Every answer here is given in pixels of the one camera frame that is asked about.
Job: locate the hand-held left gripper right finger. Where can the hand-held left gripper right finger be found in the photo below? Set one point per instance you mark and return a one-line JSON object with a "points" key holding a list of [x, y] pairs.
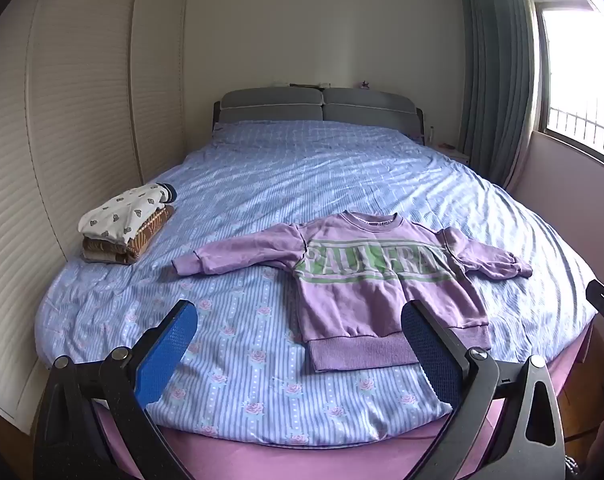
{"points": [[429, 355]]}

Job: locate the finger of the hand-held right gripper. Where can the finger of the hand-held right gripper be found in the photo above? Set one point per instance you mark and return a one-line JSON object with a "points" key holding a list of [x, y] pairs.
{"points": [[602, 300]]}

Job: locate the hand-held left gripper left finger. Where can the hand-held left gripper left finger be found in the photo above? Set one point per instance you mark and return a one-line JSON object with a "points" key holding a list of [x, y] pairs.
{"points": [[164, 355]]}

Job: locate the purple sweatshirt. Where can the purple sweatshirt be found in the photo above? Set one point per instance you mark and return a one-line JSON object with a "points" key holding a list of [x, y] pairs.
{"points": [[362, 300]]}

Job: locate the brown patterned folded garment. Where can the brown patterned folded garment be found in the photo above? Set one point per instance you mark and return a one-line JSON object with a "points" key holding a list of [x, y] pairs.
{"points": [[141, 237]]}

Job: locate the purple bed skirt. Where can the purple bed skirt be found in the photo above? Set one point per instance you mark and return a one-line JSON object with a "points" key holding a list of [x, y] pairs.
{"points": [[332, 465]]}

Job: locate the white printed folded garment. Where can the white printed folded garment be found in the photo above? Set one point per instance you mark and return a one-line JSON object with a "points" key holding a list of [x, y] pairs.
{"points": [[116, 212]]}

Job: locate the small bedside table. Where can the small bedside table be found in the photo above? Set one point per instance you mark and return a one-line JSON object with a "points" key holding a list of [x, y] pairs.
{"points": [[452, 152]]}

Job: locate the window with metal grille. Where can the window with metal grille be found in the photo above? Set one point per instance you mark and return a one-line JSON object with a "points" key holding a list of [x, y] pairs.
{"points": [[582, 85]]}

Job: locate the blue striped floral bedsheet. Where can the blue striped floral bedsheet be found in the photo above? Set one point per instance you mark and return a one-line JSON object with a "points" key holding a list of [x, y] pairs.
{"points": [[302, 170]]}

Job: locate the cream louvered wardrobe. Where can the cream louvered wardrobe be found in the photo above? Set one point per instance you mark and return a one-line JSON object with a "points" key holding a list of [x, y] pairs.
{"points": [[56, 135]]}

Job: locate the grey-green curtain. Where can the grey-green curtain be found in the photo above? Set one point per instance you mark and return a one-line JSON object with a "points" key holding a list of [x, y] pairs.
{"points": [[492, 75]]}

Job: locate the grey headboard cushion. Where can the grey headboard cushion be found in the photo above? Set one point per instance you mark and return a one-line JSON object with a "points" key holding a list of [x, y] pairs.
{"points": [[367, 107], [269, 105]]}

